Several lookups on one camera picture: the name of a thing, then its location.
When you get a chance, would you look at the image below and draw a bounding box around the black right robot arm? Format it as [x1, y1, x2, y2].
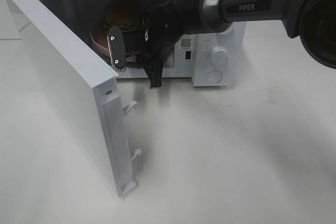
[113, 0, 335, 88]

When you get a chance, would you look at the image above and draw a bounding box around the pink round plate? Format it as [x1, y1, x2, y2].
[90, 25, 141, 68]

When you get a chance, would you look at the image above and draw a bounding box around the round white door button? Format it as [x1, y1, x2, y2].
[206, 70, 223, 83]

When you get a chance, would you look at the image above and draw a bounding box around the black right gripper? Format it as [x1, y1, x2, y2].
[107, 16, 179, 89]

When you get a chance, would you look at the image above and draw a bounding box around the white microwave door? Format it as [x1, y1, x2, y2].
[5, 0, 142, 196]

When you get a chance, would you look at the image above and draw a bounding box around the burger with lettuce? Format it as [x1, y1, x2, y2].
[102, 0, 144, 31]

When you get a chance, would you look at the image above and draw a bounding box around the white timer knob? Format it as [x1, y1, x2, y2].
[209, 46, 228, 66]

